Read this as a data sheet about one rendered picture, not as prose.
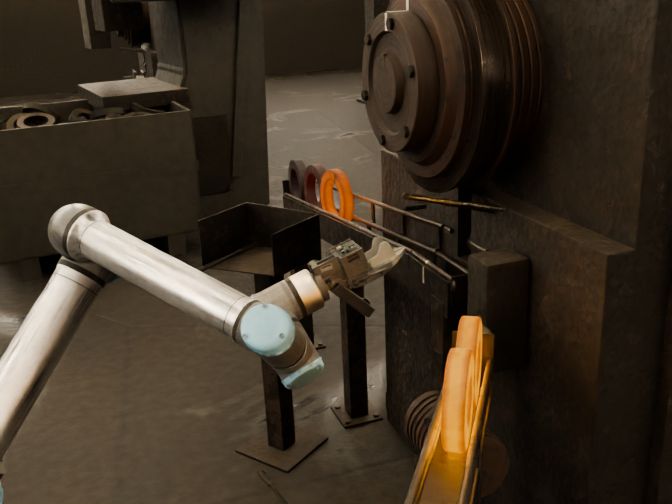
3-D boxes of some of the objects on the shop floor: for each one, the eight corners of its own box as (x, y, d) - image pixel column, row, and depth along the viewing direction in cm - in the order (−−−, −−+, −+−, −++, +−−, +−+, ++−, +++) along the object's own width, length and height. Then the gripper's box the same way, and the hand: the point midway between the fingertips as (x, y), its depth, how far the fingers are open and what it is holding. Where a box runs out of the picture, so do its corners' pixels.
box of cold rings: (173, 211, 474) (158, 83, 448) (208, 250, 402) (192, 100, 376) (-4, 239, 436) (-33, 101, 410) (-1, 287, 364) (-36, 123, 338)
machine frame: (569, 365, 268) (607, -202, 209) (862, 573, 172) (1086, -369, 113) (379, 410, 246) (361, -211, 186) (593, 678, 150) (698, -428, 90)
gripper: (315, 273, 155) (405, 228, 159) (302, 260, 163) (387, 217, 167) (329, 308, 158) (416, 263, 162) (315, 293, 166) (399, 250, 171)
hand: (400, 253), depth 166 cm, fingers closed
